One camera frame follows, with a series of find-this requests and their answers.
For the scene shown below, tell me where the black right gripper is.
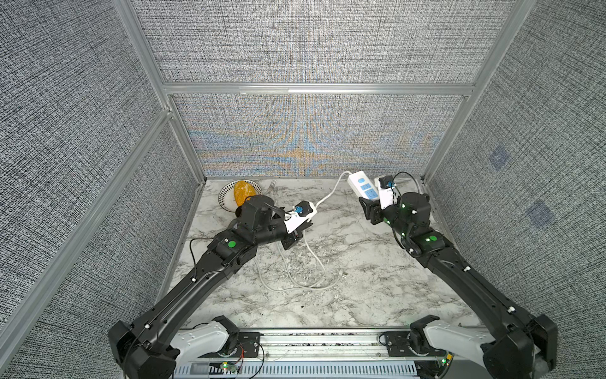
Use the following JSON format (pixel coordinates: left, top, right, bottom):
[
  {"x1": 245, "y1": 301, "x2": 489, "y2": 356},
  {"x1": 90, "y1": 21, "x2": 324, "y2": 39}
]
[{"x1": 363, "y1": 189, "x2": 416, "y2": 245}]

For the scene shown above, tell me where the white blue power strip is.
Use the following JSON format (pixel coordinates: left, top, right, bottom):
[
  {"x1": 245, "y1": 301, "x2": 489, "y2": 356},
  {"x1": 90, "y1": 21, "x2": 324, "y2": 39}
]
[{"x1": 347, "y1": 171, "x2": 380, "y2": 201}]

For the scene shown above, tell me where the white power cord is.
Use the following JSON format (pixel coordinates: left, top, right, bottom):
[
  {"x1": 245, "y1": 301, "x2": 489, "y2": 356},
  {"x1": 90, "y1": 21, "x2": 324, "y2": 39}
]
[{"x1": 252, "y1": 170, "x2": 354, "y2": 292}]

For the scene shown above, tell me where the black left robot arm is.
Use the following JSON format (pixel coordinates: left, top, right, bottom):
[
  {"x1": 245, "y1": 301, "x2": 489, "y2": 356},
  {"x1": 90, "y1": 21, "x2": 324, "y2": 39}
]
[{"x1": 108, "y1": 195, "x2": 317, "y2": 378}]

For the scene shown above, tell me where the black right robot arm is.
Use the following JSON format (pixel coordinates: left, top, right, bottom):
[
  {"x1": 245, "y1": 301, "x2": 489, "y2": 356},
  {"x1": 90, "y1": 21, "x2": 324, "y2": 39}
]
[{"x1": 359, "y1": 192, "x2": 558, "y2": 378}]

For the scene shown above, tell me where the silver fork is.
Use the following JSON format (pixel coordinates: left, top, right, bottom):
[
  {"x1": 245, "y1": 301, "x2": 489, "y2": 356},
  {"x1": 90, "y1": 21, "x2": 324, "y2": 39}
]
[{"x1": 264, "y1": 180, "x2": 276, "y2": 196}]

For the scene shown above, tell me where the yellow mesh sponge ball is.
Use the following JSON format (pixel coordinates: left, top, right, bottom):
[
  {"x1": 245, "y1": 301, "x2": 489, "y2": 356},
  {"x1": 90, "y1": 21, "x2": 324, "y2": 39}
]
[{"x1": 233, "y1": 180, "x2": 258, "y2": 207}]

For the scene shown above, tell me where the white patterned bowl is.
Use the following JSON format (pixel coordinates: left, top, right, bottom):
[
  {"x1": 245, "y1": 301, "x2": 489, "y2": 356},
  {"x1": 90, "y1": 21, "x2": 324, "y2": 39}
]
[{"x1": 218, "y1": 179, "x2": 263, "y2": 213}]

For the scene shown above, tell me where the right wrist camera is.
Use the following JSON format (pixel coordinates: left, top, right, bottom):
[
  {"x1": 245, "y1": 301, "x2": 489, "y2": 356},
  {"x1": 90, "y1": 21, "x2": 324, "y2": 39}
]
[{"x1": 375, "y1": 175, "x2": 397, "y2": 209}]

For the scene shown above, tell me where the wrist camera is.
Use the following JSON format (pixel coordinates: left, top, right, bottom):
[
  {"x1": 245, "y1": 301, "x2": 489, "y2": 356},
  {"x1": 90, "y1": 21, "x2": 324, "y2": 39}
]
[
  {"x1": 375, "y1": 175, "x2": 397, "y2": 209},
  {"x1": 284, "y1": 201, "x2": 317, "y2": 234}
]

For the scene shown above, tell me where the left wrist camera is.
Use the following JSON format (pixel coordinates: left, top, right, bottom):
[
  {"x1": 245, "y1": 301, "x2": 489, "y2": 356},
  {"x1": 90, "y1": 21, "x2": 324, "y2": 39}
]
[{"x1": 284, "y1": 201, "x2": 317, "y2": 234}]

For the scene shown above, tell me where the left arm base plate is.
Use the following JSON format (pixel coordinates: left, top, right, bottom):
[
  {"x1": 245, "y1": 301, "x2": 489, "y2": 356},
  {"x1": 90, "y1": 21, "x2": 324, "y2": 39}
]
[{"x1": 204, "y1": 332, "x2": 261, "y2": 360}]

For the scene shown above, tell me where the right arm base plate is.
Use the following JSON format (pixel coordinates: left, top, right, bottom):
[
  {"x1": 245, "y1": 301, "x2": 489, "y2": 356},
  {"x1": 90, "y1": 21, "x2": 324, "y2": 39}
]
[{"x1": 378, "y1": 331, "x2": 447, "y2": 358}]

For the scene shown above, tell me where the aluminium rail frame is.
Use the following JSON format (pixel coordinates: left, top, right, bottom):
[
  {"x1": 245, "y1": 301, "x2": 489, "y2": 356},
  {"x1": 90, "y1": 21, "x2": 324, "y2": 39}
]
[{"x1": 122, "y1": 328, "x2": 484, "y2": 379}]

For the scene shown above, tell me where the grey slotted cable duct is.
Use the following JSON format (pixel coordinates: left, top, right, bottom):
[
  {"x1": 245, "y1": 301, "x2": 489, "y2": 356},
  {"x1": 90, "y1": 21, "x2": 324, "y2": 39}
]
[{"x1": 172, "y1": 361, "x2": 419, "y2": 378}]

